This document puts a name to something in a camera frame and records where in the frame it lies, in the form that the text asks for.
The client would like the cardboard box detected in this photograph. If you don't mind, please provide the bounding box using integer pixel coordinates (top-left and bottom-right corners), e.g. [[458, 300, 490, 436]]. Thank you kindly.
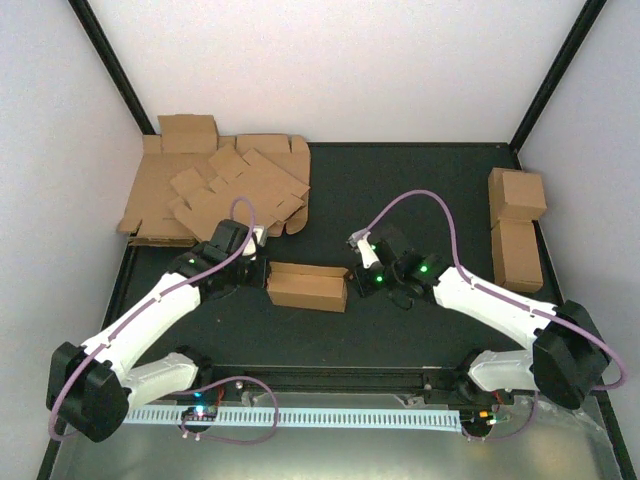
[[488, 168, 547, 226], [491, 220, 543, 293], [267, 262, 348, 313]]

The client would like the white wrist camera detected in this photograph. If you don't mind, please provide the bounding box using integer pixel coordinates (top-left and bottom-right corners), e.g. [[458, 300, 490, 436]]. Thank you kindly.
[[347, 229, 381, 270], [242, 225, 267, 258]]

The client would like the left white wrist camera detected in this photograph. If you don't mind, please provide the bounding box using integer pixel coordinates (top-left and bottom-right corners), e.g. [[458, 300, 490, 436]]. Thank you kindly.
[[242, 225, 267, 258]]

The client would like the black frame post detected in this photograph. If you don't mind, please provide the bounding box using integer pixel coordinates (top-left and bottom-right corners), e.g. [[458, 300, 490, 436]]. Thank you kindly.
[[68, 0, 156, 135], [509, 0, 607, 154]]

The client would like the stack of flat cardboard blanks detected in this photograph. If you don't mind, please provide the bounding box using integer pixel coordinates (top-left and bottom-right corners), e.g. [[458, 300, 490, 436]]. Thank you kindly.
[[117, 114, 311, 247]]

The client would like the light blue slotted cable duct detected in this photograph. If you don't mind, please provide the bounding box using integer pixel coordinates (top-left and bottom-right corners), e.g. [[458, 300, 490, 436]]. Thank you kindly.
[[124, 405, 462, 433]]

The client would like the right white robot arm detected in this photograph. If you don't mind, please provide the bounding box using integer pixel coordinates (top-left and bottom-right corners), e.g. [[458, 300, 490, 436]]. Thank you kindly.
[[348, 229, 611, 410]]

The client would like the purple cable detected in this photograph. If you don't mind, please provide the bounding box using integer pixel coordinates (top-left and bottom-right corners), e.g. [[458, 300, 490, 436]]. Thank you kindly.
[[48, 197, 279, 445], [367, 189, 630, 444]]

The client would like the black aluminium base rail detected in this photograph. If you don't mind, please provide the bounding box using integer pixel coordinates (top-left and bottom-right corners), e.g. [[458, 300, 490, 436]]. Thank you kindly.
[[174, 363, 601, 401]]

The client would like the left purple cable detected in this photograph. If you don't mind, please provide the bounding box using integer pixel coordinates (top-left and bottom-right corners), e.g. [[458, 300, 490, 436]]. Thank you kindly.
[[48, 197, 279, 445]]

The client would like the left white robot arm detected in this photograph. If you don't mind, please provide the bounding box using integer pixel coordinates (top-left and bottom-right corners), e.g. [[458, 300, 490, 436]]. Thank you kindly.
[[46, 219, 270, 442]]

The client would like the left black frame post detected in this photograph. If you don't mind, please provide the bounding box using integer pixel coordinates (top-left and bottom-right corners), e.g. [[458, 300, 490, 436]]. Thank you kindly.
[[68, 0, 156, 135]]

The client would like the right black frame post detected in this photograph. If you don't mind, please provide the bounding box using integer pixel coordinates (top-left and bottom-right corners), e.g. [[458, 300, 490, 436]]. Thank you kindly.
[[509, 0, 607, 154]]

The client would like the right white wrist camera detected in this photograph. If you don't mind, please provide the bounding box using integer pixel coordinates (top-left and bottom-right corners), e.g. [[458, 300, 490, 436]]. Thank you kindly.
[[347, 229, 381, 270]]

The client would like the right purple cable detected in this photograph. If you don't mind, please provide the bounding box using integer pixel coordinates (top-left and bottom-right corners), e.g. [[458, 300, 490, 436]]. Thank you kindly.
[[367, 189, 630, 444]]

